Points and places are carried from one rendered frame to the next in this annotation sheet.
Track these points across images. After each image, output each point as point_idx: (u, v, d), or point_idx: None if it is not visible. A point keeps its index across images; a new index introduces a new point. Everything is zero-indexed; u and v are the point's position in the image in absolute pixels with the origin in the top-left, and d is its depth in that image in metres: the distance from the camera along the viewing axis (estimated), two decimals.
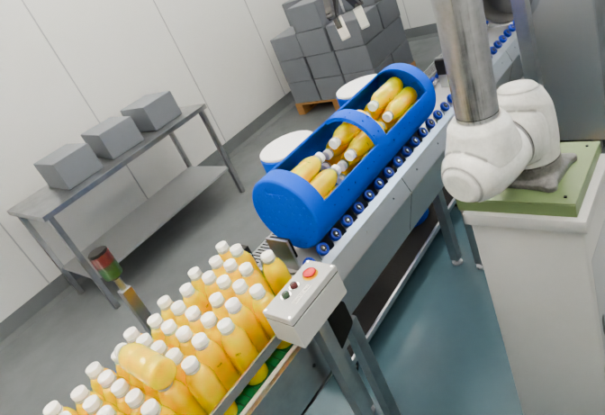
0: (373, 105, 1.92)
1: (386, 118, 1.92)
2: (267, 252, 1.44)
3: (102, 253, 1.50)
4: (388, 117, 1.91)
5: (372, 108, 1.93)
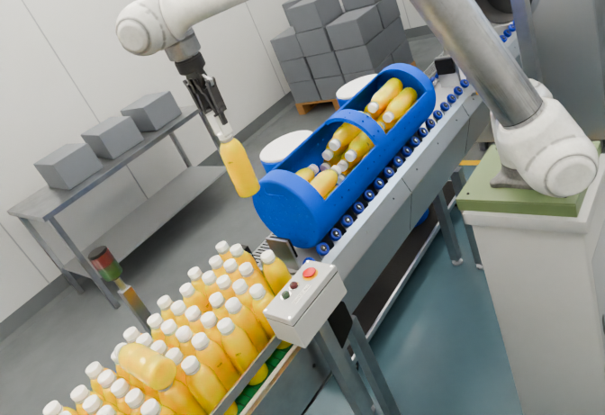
0: (373, 107, 1.92)
1: (386, 118, 1.92)
2: (267, 252, 1.44)
3: (102, 253, 1.50)
4: (388, 117, 1.91)
5: (372, 110, 1.93)
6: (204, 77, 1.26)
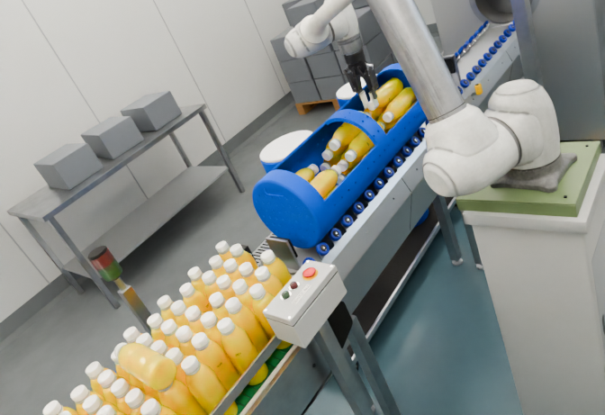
0: (372, 104, 1.92)
1: (386, 118, 1.92)
2: (267, 252, 1.44)
3: (102, 253, 1.50)
4: (388, 117, 1.91)
5: (371, 107, 1.93)
6: (367, 65, 1.82)
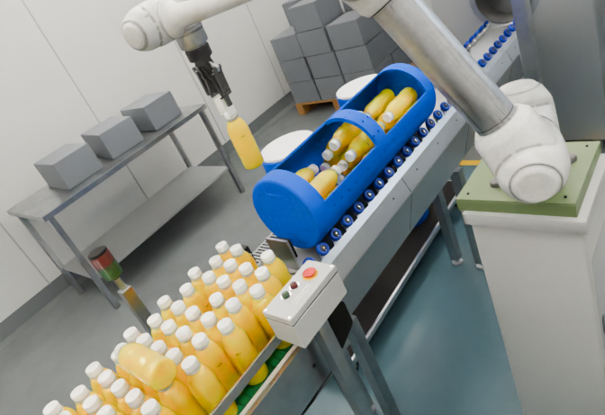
0: None
1: (386, 118, 1.92)
2: (267, 252, 1.44)
3: (102, 253, 1.50)
4: (388, 117, 1.91)
5: (228, 112, 1.55)
6: (212, 65, 1.44)
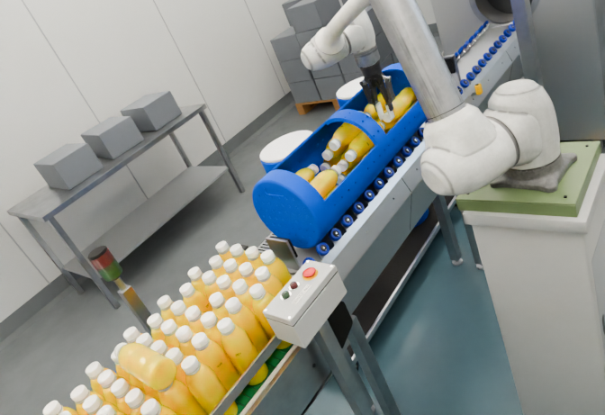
0: (253, 248, 1.48)
1: (386, 118, 1.92)
2: (267, 252, 1.44)
3: (102, 253, 1.50)
4: (388, 117, 1.91)
5: (249, 251, 1.48)
6: (383, 76, 1.81)
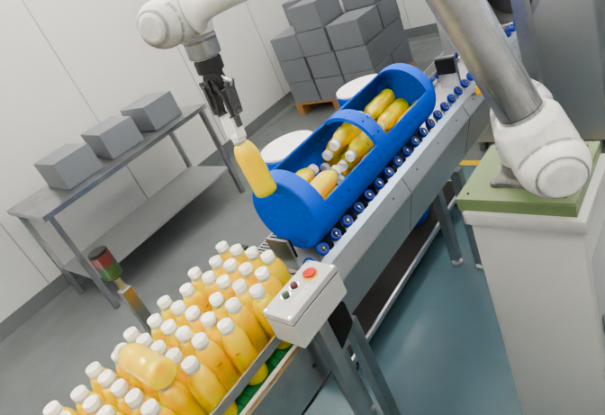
0: (253, 248, 1.48)
1: (236, 134, 1.39)
2: (267, 252, 1.44)
3: (102, 253, 1.50)
4: None
5: (249, 251, 1.48)
6: (223, 77, 1.28)
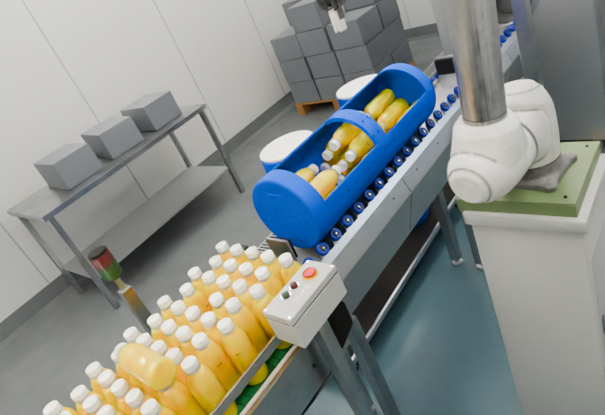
0: (253, 248, 1.48)
1: (284, 257, 1.38)
2: (267, 252, 1.44)
3: (102, 253, 1.50)
4: (287, 257, 1.38)
5: (249, 251, 1.48)
6: None
